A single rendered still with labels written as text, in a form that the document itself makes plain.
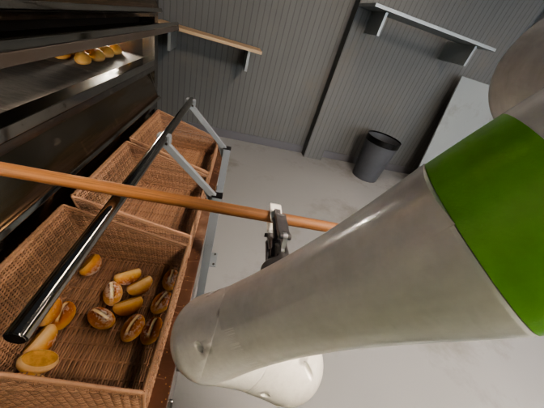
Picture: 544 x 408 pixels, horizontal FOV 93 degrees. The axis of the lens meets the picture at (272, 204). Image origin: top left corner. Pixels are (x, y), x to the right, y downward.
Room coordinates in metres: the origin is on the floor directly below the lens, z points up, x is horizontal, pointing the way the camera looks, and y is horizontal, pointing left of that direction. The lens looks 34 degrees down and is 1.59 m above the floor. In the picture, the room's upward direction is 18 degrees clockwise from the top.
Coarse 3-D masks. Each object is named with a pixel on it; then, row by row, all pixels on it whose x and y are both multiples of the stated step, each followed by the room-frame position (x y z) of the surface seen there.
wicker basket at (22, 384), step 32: (64, 224) 0.62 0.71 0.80; (128, 224) 0.72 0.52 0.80; (32, 256) 0.46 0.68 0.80; (64, 256) 0.56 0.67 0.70; (128, 256) 0.71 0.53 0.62; (160, 256) 0.74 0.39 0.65; (0, 288) 0.34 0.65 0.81; (32, 288) 0.41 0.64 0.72; (96, 288) 0.54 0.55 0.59; (0, 320) 0.29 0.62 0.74; (0, 352) 0.25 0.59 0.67; (64, 352) 0.32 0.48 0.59; (96, 352) 0.34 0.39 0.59; (128, 352) 0.37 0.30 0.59; (160, 352) 0.39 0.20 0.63; (0, 384) 0.17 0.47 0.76; (32, 384) 0.18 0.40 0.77; (64, 384) 0.20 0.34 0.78; (96, 384) 0.27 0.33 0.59; (128, 384) 0.29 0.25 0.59
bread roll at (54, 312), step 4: (60, 300) 0.42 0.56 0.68; (56, 304) 0.40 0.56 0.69; (60, 304) 0.41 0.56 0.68; (52, 308) 0.38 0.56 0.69; (56, 308) 0.39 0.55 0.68; (60, 308) 0.40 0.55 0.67; (48, 312) 0.37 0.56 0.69; (52, 312) 0.37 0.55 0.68; (56, 312) 0.38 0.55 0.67; (48, 316) 0.36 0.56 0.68; (52, 316) 0.37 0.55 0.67; (56, 316) 0.38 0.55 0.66; (44, 320) 0.35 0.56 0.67; (48, 320) 0.36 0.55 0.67; (52, 320) 0.36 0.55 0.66; (40, 324) 0.34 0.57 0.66; (44, 324) 0.35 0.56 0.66; (48, 324) 0.35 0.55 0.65
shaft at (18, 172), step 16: (16, 176) 0.39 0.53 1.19; (32, 176) 0.40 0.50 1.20; (48, 176) 0.41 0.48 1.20; (64, 176) 0.42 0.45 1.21; (80, 176) 0.44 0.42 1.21; (96, 192) 0.43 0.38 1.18; (112, 192) 0.44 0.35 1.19; (128, 192) 0.45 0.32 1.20; (144, 192) 0.46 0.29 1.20; (160, 192) 0.47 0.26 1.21; (192, 208) 0.48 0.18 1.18; (208, 208) 0.49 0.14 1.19; (224, 208) 0.50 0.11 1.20; (240, 208) 0.51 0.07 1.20; (256, 208) 0.54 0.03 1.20; (288, 224) 0.54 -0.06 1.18; (304, 224) 0.55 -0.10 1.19; (320, 224) 0.56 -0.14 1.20; (336, 224) 0.58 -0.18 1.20
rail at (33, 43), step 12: (144, 24) 1.28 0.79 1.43; (156, 24) 1.41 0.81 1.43; (168, 24) 1.62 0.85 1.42; (24, 36) 0.55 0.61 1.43; (36, 36) 0.58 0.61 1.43; (48, 36) 0.61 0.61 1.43; (60, 36) 0.66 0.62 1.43; (72, 36) 0.71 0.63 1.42; (84, 36) 0.76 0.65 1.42; (96, 36) 0.83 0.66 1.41; (0, 48) 0.47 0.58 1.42; (12, 48) 0.50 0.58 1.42; (24, 48) 0.53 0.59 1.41
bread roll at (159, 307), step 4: (164, 292) 0.58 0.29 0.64; (168, 292) 0.59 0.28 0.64; (156, 296) 0.56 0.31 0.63; (160, 296) 0.56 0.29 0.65; (164, 296) 0.56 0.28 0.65; (168, 296) 0.58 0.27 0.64; (156, 300) 0.54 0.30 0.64; (160, 300) 0.55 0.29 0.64; (164, 300) 0.55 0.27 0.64; (168, 300) 0.56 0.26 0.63; (152, 304) 0.53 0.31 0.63; (156, 304) 0.53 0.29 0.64; (160, 304) 0.53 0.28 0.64; (164, 304) 0.54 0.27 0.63; (152, 308) 0.52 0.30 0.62; (156, 308) 0.52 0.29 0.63; (160, 308) 0.53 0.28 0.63; (164, 308) 0.54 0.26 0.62; (152, 312) 0.51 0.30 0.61; (156, 312) 0.51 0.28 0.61; (160, 312) 0.52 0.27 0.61
